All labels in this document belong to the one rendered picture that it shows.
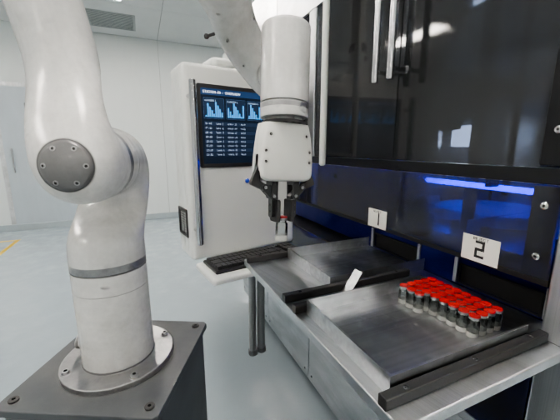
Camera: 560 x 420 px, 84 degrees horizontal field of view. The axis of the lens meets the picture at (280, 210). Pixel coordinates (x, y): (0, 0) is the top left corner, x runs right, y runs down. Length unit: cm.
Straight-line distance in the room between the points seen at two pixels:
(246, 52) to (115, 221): 38
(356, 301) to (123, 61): 554
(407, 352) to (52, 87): 70
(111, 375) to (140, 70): 551
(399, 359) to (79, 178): 58
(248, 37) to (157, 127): 521
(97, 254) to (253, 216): 89
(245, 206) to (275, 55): 87
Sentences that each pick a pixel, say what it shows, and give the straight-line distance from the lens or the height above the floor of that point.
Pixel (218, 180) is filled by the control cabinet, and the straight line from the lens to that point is 127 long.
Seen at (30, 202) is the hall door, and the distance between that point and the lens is 606.
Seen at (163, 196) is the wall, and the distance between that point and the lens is 587.
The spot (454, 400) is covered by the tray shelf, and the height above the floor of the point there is 88.
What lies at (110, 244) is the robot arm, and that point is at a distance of 56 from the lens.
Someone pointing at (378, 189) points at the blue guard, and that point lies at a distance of 104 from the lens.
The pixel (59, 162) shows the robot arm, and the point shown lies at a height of 123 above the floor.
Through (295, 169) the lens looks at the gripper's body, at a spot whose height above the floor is 121.
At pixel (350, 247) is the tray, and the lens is 118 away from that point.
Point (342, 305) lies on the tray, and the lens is 78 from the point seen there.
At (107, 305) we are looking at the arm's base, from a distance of 59.
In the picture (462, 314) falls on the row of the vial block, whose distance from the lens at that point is 75.
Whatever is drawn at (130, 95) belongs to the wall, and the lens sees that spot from 586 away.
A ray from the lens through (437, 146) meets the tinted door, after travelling 91.
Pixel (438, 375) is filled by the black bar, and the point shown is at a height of 90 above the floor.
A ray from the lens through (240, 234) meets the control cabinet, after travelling 135.
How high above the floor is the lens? 125
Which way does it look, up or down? 11 degrees down
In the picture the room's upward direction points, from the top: straight up
